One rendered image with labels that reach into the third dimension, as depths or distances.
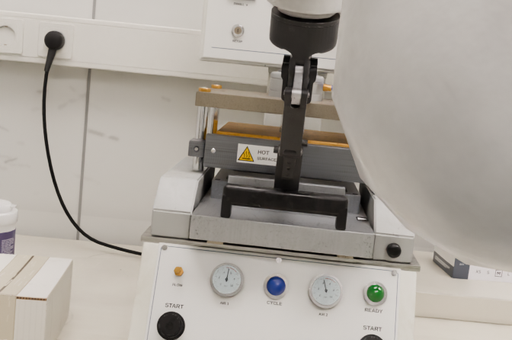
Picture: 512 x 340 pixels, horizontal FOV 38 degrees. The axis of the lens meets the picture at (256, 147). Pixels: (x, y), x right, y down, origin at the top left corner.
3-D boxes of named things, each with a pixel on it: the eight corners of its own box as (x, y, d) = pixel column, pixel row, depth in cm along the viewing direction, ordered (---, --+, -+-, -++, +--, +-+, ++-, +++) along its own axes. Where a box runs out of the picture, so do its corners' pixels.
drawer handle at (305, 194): (221, 213, 90) (224, 181, 90) (344, 227, 90) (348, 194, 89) (219, 217, 88) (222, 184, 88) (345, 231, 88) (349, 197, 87)
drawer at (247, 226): (215, 200, 118) (219, 152, 117) (353, 215, 117) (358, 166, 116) (187, 245, 89) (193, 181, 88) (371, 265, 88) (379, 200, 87)
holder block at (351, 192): (222, 179, 116) (223, 163, 116) (350, 193, 115) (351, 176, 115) (209, 198, 100) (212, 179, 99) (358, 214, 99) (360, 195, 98)
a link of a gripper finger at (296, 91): (313, 47, 81) (312, 62, 76) (308, 91, 83) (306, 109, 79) (291, 45, 81) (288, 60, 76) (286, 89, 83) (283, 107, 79)
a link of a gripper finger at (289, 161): (298, 139, 86) (296, 150, 84) (293, 176, 89) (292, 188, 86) (285, 137, 86) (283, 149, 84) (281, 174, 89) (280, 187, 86)
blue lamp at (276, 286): (265, 296, 90) (267, 276, 91) (284, 297, 90) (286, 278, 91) (265, 293, 89) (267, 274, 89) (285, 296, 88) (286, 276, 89)
